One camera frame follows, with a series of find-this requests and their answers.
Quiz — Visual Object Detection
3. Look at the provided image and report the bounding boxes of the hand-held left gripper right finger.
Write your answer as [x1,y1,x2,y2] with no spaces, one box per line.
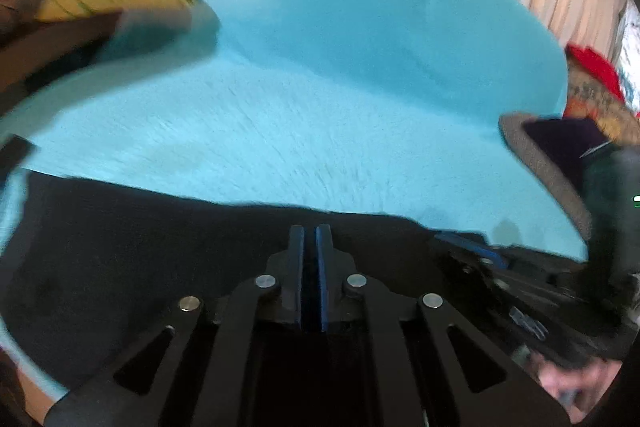
[315,223,571,427]

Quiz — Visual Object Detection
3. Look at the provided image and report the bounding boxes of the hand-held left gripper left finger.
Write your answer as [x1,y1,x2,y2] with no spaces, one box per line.
[42,224,307,427]

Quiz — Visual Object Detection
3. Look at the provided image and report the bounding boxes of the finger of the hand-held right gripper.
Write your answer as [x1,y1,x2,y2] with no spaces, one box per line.
[434,231,511,270]

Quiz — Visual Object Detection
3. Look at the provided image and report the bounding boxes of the black pants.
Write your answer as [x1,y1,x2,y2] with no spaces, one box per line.
[0,172,591,408]

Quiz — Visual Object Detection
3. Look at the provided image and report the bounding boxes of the person's right hand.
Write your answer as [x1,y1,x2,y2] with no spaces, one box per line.
[537,357,623,420]

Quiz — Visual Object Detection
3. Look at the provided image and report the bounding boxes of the dark purple cloth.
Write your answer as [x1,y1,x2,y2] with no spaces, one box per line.
[522,117,621,202]

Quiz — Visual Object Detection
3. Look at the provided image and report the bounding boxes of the patterned multicolour cloth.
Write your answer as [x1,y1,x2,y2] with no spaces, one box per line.
[562,62,640,142]

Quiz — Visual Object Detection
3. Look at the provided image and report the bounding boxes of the turquoise fleece blanket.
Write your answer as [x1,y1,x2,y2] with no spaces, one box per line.
[0,0,588,408]

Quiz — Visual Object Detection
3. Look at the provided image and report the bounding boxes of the red cloth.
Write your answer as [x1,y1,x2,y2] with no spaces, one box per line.
[565,44,626,102]

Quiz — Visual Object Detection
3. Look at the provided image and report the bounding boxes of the black smartphone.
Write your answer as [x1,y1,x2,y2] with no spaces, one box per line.
[0,134,37,188]

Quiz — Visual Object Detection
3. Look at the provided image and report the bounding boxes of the brown wooden bed frame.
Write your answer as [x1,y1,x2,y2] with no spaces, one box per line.
[0,7,221,108]

